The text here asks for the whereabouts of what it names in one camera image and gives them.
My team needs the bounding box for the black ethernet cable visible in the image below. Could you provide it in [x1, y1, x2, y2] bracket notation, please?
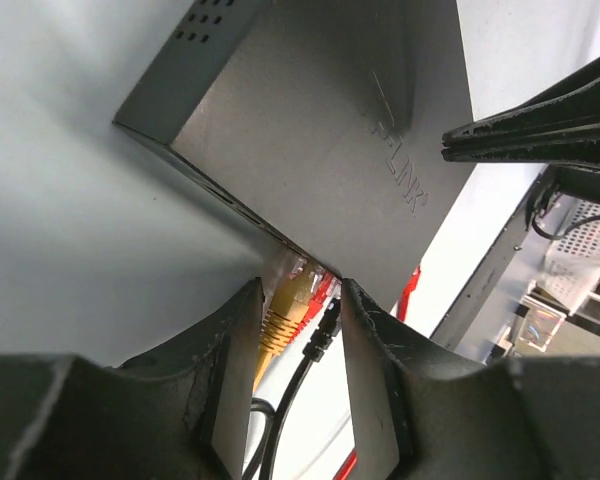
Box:
[242, 297, 344, 480]

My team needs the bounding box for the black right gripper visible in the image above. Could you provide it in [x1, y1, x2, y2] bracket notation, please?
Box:
[442, 56, 600, 235]

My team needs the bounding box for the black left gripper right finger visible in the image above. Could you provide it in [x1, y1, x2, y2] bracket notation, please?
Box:
[341, 279, 600, 479]

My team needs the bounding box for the red ethernet cable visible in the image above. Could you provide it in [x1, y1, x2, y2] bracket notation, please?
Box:
[307, 264, 424, 480]

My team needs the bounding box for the white perforated basket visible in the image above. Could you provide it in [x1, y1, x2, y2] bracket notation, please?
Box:
[537, 220, 600, 314]

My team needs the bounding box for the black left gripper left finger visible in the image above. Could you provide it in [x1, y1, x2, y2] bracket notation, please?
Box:
[0, 279, 264, 479]

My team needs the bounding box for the black network switch box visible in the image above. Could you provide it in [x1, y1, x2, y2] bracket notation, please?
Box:
[114, 1, 473, 308]

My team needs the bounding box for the yellow ethernet cable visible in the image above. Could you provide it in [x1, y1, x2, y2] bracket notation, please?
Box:
[251, 257, 324, 394]

